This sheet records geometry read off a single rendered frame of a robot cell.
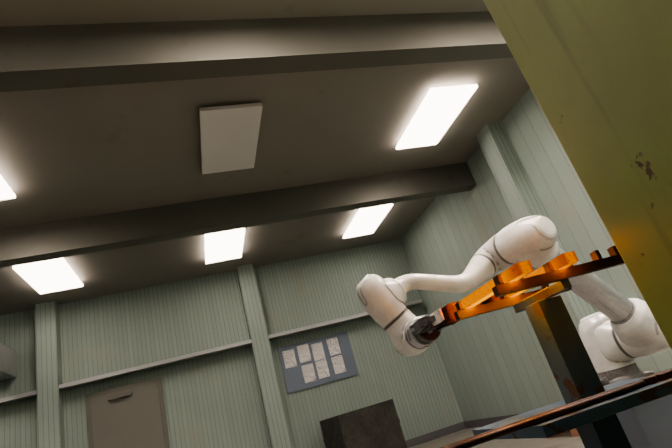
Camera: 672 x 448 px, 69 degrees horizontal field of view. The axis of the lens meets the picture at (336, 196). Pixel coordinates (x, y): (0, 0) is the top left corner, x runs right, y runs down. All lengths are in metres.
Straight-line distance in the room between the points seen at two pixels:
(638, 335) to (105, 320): 8.48
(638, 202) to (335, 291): 8.99
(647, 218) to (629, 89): 0.20
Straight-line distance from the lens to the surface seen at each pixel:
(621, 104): 0.86
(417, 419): 9.74
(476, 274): 1.86
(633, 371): 2.31
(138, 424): 9.12
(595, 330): 2.29
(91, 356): 9.44
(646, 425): 2.26
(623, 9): 0.84
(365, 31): 4.35
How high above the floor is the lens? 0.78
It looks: 24 degrees up
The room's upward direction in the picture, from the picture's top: 17 degrees counter-clockwise
